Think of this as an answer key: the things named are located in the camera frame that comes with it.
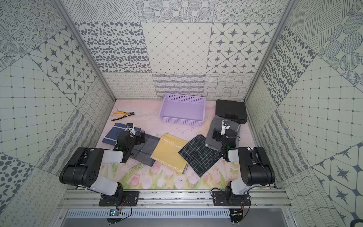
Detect plain grey pillowcase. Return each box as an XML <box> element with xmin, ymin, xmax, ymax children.
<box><xmin>205</xmin><ymin>115</ymin><xmax>240</xmax><ymax>153</ymax></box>

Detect black grid pillowcase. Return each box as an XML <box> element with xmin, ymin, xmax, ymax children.
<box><xmin>178</xmin><ymin>134</ymin><xmax>222</xmax><ymax>178</ymax></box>

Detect yellow zigzag pillowcase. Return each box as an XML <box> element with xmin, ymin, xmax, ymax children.
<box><xmin>150</xmin><ymin>133</ymin><xmax>188</xmax><ymax>174</ymax></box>

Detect purple plastic basket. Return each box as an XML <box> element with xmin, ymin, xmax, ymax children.
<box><xmin>159</xmin><ymin>93</ymin><xmax>206</xmax><ymax>127</ymax></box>

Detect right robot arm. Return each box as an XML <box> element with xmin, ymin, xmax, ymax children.
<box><xmin>212</xmin><ymin>129</ymin><xmax>276</xmax><ymax>203</ymax></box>

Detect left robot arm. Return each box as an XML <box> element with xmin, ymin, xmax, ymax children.
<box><xmin>59</xmin><ymin>130</ymin><xmax>146</xmax><ymax>203</ymax></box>

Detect dark grey plaid pillowcase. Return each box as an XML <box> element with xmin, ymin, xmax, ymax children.
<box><xmin>130</xmin><ymin>134</ymin><xmax>160</xmax><ymax>166</ymax></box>

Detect navy striped folded cloth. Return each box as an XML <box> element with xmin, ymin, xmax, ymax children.
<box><xmin>102</xmin><ymin>123</ymin><xmax>141</xmax><ymax>146</ymax></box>

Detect black plastic tool case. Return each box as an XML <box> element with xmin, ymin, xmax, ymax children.
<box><xmin>216</xmin><ymin>99</ymin><xmax>248</xmax><ymax>124</ymax></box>

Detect yellow handled pliers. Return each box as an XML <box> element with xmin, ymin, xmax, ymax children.
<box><xmin>111</xmin><ymin>112</ymin><xmax>135</xmax><ymax>121</ymax></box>

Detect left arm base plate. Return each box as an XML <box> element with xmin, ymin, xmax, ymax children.
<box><xmin>98</xmin><ymin>191</ymin><xmax>140</xmax><ymax>207</ymax></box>

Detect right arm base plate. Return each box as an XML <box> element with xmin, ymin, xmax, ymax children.
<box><xmin>210</xmin><ymin>190</ymin><xmax>251</xmax><ymax>206</ymax></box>

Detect white vented cable duct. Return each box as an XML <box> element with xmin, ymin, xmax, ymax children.
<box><xmin>66</xmin><ymin>208</ymin><xmax>230</xmax><ymax>218</ymax></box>

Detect aluminium mounting rail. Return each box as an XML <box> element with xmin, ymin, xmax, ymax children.
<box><xmin>60</xmin><ymin>189</ymin><xmax>292</xmax><ymax>209</ymax></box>

